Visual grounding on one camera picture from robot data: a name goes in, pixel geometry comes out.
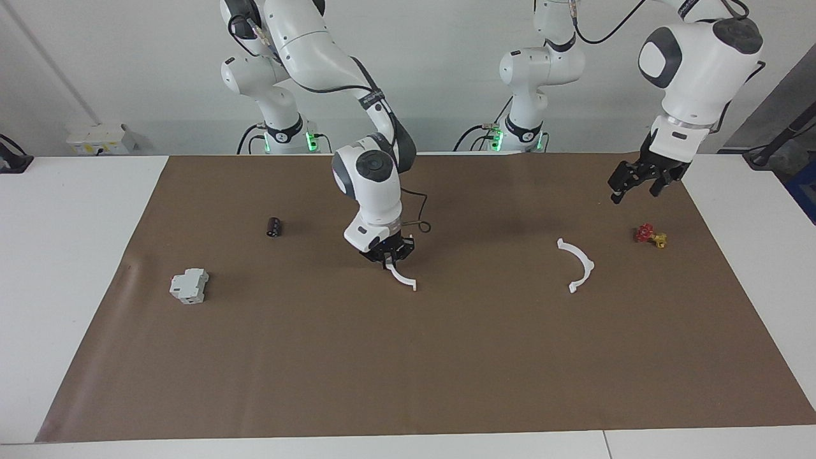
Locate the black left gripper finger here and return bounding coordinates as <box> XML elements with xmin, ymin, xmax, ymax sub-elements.
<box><xmin>607</xmin><ymin>161</ymin><xmax>645</xmax><ymax>205</ymax></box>
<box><xmin>648</xmin><ymin>167</ymin><xmax>687</xmax><ymax>198</ymax></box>

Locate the white half pipe clamp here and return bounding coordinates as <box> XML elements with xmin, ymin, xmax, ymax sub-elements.
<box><xmin>386</xmin><ymin>261</ymin><xmax>419</xmax><ymax>293</ymax></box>
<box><xmin>556</xmin><ymin>237</ymin><xmax>595</xmax><ymax>295</ymax></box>

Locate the brown paper mat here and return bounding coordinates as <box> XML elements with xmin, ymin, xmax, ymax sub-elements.
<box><xmin>34</xmin><ymin>151</ymin><xmax>816</xmax><ymax>444</ymax></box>

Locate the black stand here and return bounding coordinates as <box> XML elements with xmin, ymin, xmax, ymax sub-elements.
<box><xmin>742</xmin><ymin>117</ymin><xmax>816</xmax><ymax>170</ymax></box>

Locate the blue box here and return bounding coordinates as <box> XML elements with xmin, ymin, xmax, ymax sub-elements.
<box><xmin>783</xmin><ymin>159</ymin><xmax>816</xmax><ymax>225</ymax></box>

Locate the white circuit breaker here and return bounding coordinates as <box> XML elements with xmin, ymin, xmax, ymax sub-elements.
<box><xmin>168</xmin><ymin>267</ymin><xmax>210</xmax><ymax>305</ymax></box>

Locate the white power strip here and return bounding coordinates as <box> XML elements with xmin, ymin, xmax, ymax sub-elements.
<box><xmin>66</xmin><ymin>122</ymin><xmax>137</xmax><ymax>156</ymax></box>

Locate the red handle brass valve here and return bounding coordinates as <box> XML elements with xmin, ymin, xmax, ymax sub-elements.
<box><xmin>633</xmin><ymin>222</ymin><xmax>669</xmax><ymax>250</ymax></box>

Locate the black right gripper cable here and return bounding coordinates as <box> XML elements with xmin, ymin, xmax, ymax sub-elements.
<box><xmin>229</xmin><ymin>16</ymin><xmax>432</xmax><ymax>235</ymax></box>

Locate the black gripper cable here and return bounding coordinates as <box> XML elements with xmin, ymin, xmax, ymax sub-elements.
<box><xmin>229</xmin><ymin>16</ymin><xmax>432</xmax><ymax>235</ymax></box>
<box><xmin>569</xmin><ymin>0</ymin><xmax>766</xmax><ymax>135</ymax></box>

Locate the black base cable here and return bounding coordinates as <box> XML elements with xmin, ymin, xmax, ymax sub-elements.
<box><xmin>236</xmin><ymin>123</ymin><xmax>267</xmax><ymax>156</ymax></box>
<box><xmin>453</xmin><ymin>96</ymin><xmax>514</xmax><ymax>153</ymax></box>

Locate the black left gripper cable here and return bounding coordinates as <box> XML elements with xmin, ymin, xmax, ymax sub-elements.
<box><xmin>569</xmin><ymin>0</ymin><xmax>766</xmax><ymax>135</ymax></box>

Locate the black clamp mount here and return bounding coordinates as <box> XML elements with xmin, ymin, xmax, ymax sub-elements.
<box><xmin>0</xmin><ymin>133</ymin><xmax>34</xmax><ymax>175</ymax></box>

